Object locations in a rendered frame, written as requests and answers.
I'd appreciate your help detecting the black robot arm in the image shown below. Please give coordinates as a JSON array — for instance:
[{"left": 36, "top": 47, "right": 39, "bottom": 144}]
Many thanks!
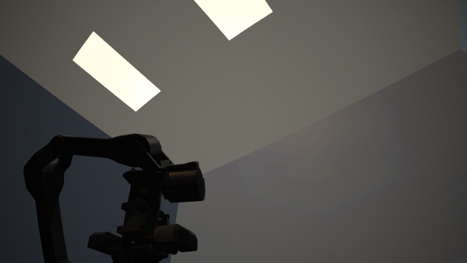
[{"left": 23, "top": 134, "right": 205, "bottom": 263}]

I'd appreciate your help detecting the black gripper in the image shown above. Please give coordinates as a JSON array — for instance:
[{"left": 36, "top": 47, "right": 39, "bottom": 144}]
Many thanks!
[{"left": 88, "top": 195, "right": 198, "bottom": 263}]

